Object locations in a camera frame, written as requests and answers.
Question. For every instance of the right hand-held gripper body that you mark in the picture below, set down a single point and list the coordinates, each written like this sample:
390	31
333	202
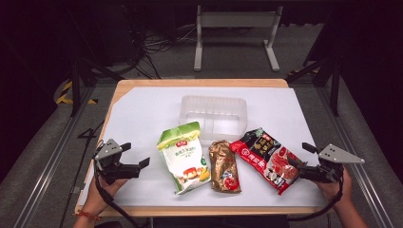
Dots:
329	161

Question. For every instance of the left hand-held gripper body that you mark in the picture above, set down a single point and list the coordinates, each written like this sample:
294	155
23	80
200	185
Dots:
109	164

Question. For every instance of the red and black packet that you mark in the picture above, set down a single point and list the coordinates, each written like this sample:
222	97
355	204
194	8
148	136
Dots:
266	155

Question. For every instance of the green and white packet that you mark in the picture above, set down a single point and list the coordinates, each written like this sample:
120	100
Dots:
185	158

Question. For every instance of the gold foil packet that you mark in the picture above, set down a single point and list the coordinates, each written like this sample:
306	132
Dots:
223	164

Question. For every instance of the clear plastic container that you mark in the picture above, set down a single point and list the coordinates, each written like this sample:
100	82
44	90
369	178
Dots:
215	110

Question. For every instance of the person's right hand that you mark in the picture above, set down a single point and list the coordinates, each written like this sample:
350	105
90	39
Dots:
335	190

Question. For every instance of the person's left hand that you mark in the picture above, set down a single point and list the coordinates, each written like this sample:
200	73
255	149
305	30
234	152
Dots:
98	194

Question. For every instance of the white table sheet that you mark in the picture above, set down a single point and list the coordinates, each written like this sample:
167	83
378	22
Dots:
142	110

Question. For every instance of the black tripod stand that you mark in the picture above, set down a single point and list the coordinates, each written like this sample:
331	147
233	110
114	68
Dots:
75	88
335	88

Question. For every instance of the yellow and black tape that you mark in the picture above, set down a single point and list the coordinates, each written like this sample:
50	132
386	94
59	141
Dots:
65	91

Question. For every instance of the grey metal stand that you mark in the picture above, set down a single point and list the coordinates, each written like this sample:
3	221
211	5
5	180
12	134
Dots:
237	19

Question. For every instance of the aluminium floor rail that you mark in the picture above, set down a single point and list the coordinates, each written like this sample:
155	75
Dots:
47	167
364	177

